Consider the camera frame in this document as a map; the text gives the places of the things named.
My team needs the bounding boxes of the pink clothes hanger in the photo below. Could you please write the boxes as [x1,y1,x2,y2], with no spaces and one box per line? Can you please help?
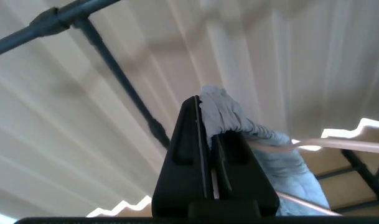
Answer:
[246,138,379,217]

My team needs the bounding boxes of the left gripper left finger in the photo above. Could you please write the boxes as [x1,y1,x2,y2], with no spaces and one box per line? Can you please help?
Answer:
[151,95,213,217]

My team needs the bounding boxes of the beige curtain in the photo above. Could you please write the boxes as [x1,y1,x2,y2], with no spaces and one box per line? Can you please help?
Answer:
[0,0,379,218]

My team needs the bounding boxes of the black clothes rack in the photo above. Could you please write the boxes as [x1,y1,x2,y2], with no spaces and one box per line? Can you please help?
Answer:
[0,0,379,214]

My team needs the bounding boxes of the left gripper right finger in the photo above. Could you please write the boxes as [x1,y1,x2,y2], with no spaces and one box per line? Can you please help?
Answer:
[212,130,280,217]

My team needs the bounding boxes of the pale grey shorts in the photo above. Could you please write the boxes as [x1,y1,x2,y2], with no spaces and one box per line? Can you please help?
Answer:
[199,85,330,217]

